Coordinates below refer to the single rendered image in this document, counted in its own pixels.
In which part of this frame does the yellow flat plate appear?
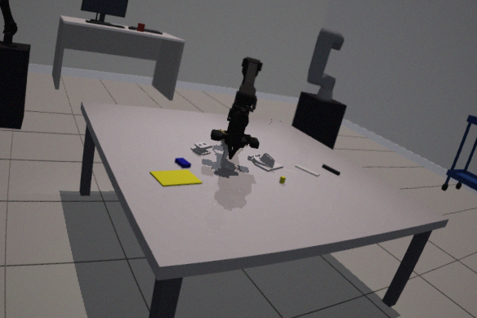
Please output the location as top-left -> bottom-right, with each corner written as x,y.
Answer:
150,170 -> 202,186

